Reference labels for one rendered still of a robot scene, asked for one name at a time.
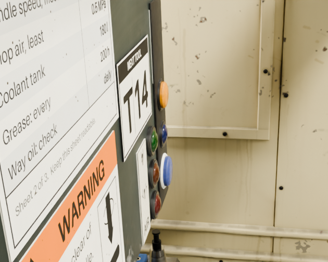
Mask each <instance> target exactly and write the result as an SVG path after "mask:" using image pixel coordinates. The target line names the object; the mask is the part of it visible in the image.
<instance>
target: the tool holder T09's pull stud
mask: <svg viewBox="0 0 328 262"><path fill-rule="evenodd" d="M152 234H153V235H154V239H153V240H152V248H153V249H154V250H160V249H161V240H160V239H159V234H160V230H159V229H154V230H152Z"/></svg>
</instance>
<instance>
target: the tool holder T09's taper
mask: <svg viewBox="0 0 328 262"><path fill-rule="evenodd" d="M148 262H167V259H166V254H165V249H164V246H163V245H161V249H160V250H154V249H153V248H152V245H151V246H150V250H149V260H148Z"/></svg>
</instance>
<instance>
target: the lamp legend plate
mask: <svg viewBox="0 0 328 262"><path fill-rule="evenodd" d="M136 164H137V181H138V196H139V205H140V220H141V236H142V246H143V245H144V244H145V241H146V238H147V235H148V233H149V230H150V209H149V192H148V173H147V155H146V139H143V141H142V143H141V145H140V147H139V149H138V151H137V152H136Z"/></svg>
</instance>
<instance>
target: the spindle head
mask: <svg viewBox="0 0 328 262"><path fill-rule="evenodd" d="M151 1H153V0H110V12H111V26H112V39H113V52H114V60H115V64H116V63H117V62H118V61H119V60H120V59H121V58H122V57H123V56H124V55H125V54H126V53H127V52H128V51H129V50H130V49H131V48H132V47H133V46H135V45H136V44H137V43H138V42H139V41H140V40H141V39H142V38H143V37H144V36H145V35H146V34H147V35H148V53H149V73H150V93H151V104H152V114H151V116H150V118H149V120H148V121H147V123H146V125H145V127H144V128H143V130H142V132H141V134H140V135H139V137H138V139H137V141H136V143H135V144H134V146H133V148H132V150H131V151H130V153H129V155H128V157H127V158H126V160H125V161H124V162H122V153H121V140H120V126H119V118H118V119H117V120H116V121H115V123H114V124H113V126H112V127H111V128H110V130H109V131H108V133H107V134H106V135H105V137H104V138H103V139H102V141H101V142H100V143H99V145H98V146H97V147H96V149H95V150H94V151H93V153H92V154H91V156H90V157H89V158H88V160H87V161H86V162H85V164H84V165H83V166H82V168H81V169H80V170H79V172H78V173H77V175H76V176H75V177H74V179H73V180H72V182H71V183H70V184H69V186H68V187H67V188H66V190H65V191H64V192H63V194H62V195H61V197H60V198H59V199H58V201H57V202H56V203H55V205H54V206H53V207H52V209H51V210H50V211H49V213H48V214H47V215H46V217H45V218H44V220H43V221H42V222H41V224H40V225H39V226H38V228H37V229H36V230H35V232H34V234H33V235H32V236H31V237H30V239H29V240H28V242H27V243H26V244H25V246H24V247H23V248H22V250H21V251H20V252H19V254H18V255H17V257H16V258H15V259H14V261H13V262H19V261H20V260H21V258H22V257H23V255H24V254H25V253H26V251H27V250H28V248H29V247H30V246H31V244H32V243H33V241H34V240H35V239H36V237H37V236H38V235H39V233H40V232H41V230H42V229H43V228H44V226H45V225H46V223H47V222H48V221H49V219H50V218H51V216H52V215H53V213H54V212H55V210H56V209H57V208H58V206H59V205H60V204H61V202H62V201H63V199H64V198H65V197H66V195H67V194H68V192H69V191H70V190H71V188H72V187H73V185H74V184H75V183H76V181H77V180H78V179H79V177H80V176H81V174H82V173H83V172H84V170H85V169H86V167H87V166H88V165H89V163H90V161H91V160H92V159H93V157H94V156H95V154H96V153H97V152H98V150H99V149H100V148H101V146H102V145H103V143H104V142H105V141H106V139H107V138H108V136H109V135H110V134H111V132H112V131H115V142H116V155H117V167H118V180H119V192H120V205H121V218H122V230H123V242H124V255H125V262H136V261H137V258H138V256H139V253H140V251H141V248H142V236H141V220H140V205H139V196H138V181H137V164H136V152H137V151H138V149H139V147H140V145H141V143H142V141H143V139H146V138H147V131H148V128H149V127H150V126H154V127H155V115H154V94H153V77H152V56H151V45H150V24H149V3H150V2H151ZM146 155H147V173H148V170H149V164H150V161H151V160H152V159H156V160H157V157H156V151H155V154H154V155H153V156H149V155H148V154H147V148H146ZM154 190H157V191H158V182H157V185H156V187H155V188H154V189H151V188H150V187H149V183H148V192H149V209H150V200H151V196H152V192H153V191H154ZM0 262H9V258H8V253H7V247H6V242H5V236H4V231H3V225H2V219H1V214H0Z"/></svg>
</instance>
